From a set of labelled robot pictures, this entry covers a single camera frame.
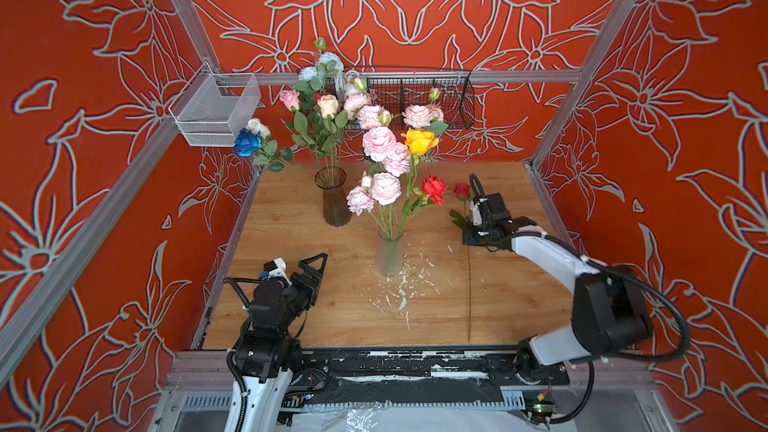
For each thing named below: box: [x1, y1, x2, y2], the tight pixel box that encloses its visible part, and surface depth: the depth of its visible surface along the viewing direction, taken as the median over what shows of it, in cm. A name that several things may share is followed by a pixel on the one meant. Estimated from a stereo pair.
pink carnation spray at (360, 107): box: [344, 77, 394, 130], surface depth 68 cm
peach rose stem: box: [317, 94, 348, 175], surface depth 73 cm
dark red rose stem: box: [399, 173, 448, 239], surface depth 70 cm
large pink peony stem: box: [346, 172, 402, 241], surface depth 67 cm
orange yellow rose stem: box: [398, 130, 440, 238], surface depth 62 cm
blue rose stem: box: [233, 128, 307, 178], surface depth 67 cm
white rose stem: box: [246, 118, 306, 175], surface depth 73 cm
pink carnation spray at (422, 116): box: [402, 87, 444, 129], surface depth 70 cm
